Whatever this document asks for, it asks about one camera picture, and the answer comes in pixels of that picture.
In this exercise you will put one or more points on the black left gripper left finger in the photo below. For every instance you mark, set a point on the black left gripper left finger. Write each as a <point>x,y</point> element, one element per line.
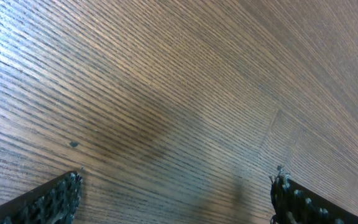
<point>53,202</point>

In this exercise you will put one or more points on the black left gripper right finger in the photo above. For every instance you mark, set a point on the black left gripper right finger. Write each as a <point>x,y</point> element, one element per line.
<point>295,204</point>

